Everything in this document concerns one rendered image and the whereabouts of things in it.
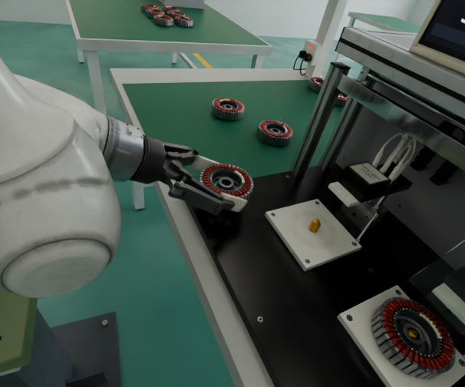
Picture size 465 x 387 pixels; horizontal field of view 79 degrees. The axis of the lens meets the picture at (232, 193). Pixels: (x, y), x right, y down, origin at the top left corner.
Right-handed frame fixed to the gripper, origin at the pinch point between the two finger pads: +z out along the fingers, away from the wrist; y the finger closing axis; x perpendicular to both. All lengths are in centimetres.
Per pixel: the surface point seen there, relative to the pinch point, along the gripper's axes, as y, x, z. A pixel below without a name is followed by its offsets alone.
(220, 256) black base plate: -12.5, 7.9, -1.7
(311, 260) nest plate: -19.8, -1.0, 11.4
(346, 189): -12.9, -14.6, 14.9
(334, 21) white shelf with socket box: 72, -58, 66
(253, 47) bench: 120, -30, 70
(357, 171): -12.4, -18.5, 13.9
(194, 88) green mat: 63, -2, 19
